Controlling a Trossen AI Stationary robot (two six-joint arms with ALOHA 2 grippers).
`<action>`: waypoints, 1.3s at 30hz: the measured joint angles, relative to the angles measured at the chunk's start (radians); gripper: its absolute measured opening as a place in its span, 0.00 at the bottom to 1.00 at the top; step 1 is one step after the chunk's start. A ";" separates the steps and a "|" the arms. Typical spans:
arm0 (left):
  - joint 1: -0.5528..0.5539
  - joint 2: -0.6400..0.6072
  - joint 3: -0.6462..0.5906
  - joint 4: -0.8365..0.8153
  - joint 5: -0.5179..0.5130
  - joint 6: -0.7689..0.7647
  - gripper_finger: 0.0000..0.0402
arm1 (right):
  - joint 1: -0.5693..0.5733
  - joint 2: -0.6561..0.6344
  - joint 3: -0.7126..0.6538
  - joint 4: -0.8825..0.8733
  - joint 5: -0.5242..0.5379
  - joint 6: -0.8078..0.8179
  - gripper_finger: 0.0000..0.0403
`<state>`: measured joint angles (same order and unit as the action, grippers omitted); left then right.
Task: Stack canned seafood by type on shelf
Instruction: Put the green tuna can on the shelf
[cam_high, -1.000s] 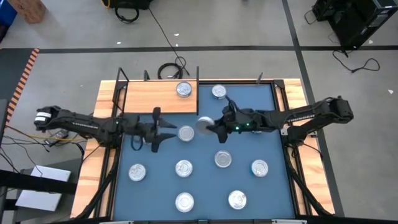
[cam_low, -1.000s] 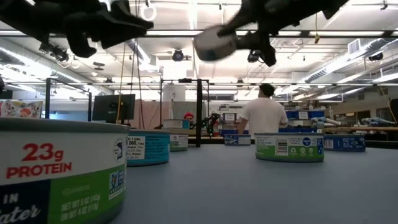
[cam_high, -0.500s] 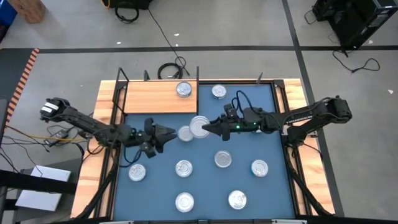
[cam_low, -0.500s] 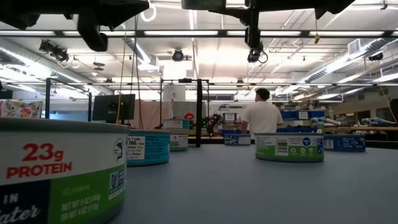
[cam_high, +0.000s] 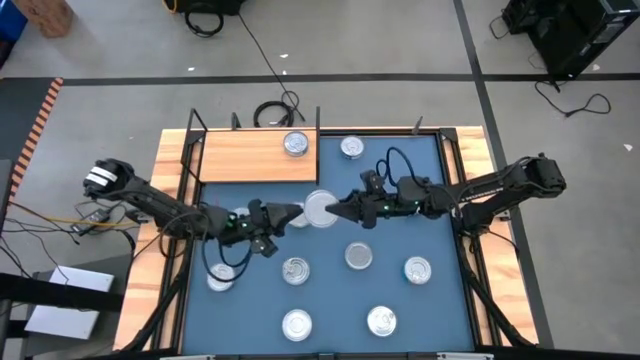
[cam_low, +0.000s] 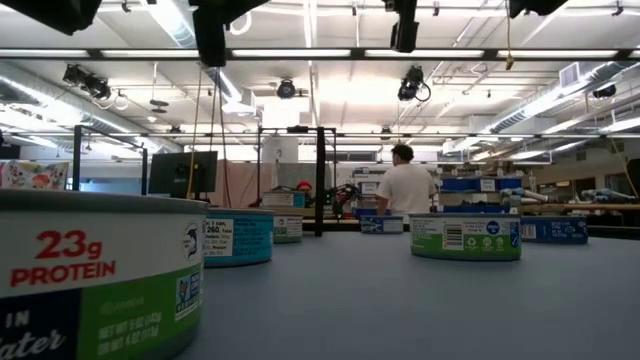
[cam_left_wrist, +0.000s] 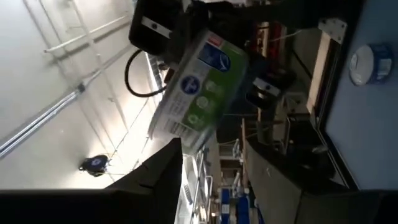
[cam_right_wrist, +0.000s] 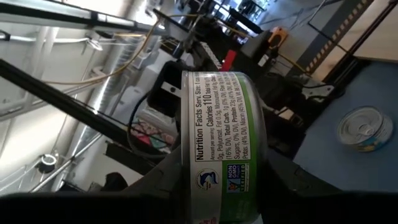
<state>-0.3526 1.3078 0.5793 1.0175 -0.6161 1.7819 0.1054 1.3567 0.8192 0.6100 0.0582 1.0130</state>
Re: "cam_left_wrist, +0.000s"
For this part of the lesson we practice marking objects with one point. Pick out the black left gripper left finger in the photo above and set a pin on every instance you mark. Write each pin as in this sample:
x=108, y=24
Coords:
x=161, y=174

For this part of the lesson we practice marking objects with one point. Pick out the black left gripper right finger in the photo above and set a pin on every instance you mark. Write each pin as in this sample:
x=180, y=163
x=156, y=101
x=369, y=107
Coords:
x=280, y=193

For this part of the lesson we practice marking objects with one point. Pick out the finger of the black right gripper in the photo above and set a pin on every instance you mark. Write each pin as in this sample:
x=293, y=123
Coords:
x=273, y=93
x=146, y=43

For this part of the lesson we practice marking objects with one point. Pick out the green white label seafood can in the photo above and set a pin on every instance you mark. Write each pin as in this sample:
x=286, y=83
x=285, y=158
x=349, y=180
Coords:
x=202, y=93

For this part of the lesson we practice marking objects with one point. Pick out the dark blue label seafood can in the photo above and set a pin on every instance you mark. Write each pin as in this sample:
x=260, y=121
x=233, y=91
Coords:
x=370, y=63

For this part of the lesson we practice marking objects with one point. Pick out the metal ceiling conduit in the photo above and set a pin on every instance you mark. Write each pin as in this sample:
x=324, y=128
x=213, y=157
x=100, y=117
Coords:
x=40, y=119

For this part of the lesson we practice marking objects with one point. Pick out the black metal table frame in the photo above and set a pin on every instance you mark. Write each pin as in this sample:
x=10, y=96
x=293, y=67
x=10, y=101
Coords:
x=340, y=161

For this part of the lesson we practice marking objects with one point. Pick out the black overhead camera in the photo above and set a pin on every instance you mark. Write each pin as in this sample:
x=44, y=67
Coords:
x=93, y=165

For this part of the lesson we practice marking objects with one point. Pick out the white metal bracket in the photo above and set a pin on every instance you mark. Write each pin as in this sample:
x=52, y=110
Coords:
x=332, y=28

